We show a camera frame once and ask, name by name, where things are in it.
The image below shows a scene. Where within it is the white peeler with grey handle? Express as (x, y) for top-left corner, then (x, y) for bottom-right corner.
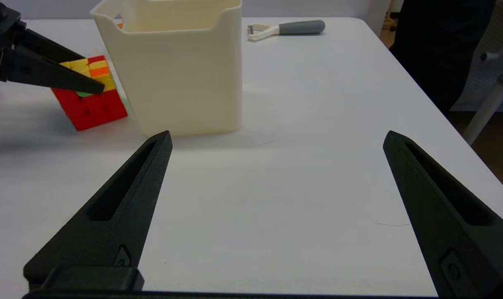
(247, 20), (326, 42)

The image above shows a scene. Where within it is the cream plastic basket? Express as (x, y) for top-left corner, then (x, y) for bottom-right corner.
(90, 0), (244, 137)

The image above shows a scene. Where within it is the person in dark clothes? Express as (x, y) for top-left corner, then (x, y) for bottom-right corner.
(389, 0), (496, 118)

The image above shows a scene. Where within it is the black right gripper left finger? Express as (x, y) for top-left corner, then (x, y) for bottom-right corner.
(23, 130), (173, 291)

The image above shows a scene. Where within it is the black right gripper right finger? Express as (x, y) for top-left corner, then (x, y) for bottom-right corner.
(383, 130), (503, 299)

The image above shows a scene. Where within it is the multicoloured rubiks cube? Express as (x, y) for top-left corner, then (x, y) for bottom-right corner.
(51, 55), (129, 132)

